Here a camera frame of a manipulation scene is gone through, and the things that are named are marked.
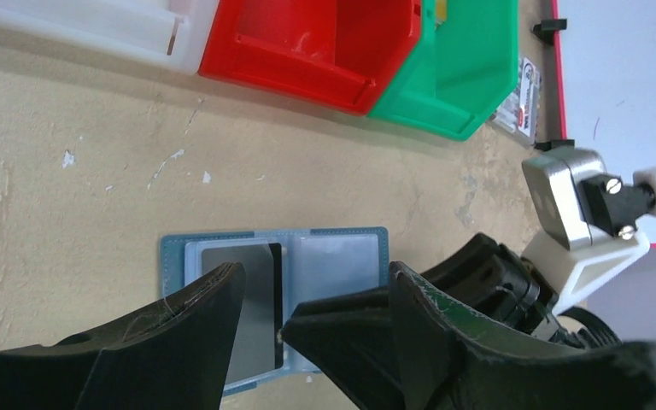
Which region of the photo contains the green plastic bin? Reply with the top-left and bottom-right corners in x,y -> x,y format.
369,0 -> 519,141

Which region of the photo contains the red plastic bin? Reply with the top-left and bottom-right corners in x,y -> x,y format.
197,0 -> 422,116

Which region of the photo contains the dark card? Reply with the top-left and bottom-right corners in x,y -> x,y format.
201,243 -> 284,384

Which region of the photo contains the white plastic bin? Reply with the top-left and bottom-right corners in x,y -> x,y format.
0,0 -> 218,75

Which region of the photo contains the marker pen pack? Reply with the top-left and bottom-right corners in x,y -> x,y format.
487,54 -> 542,147

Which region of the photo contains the whiteboard with pink frame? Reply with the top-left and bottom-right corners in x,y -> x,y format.
548,0 -> 656,250

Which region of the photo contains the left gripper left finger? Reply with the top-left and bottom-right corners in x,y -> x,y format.
0,263 -> 246,409

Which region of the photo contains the gold card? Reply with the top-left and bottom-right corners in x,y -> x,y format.
435,0 -> 448,26

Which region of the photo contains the black whiteboard clip lower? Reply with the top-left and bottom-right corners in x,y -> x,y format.
533,139 -> 575,152

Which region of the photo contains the blue card holder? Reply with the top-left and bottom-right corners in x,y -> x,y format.
159,226 -> 389,395

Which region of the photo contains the black whiteboard clip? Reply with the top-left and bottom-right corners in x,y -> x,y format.
531,18 -> 567,46
533,139 -> 575,152

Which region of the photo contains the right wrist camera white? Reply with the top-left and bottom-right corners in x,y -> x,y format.
522,146 -> 656,315

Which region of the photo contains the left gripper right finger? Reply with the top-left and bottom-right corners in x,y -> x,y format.
389,262 -> 656,409

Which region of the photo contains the black whiteboard clip upper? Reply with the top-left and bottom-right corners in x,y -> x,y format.
531,18 -> 567,46

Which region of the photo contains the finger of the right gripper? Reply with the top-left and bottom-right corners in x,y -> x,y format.
280,286 -> 405,409

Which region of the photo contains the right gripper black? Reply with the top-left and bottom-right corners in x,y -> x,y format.
423,233 -> 621,349

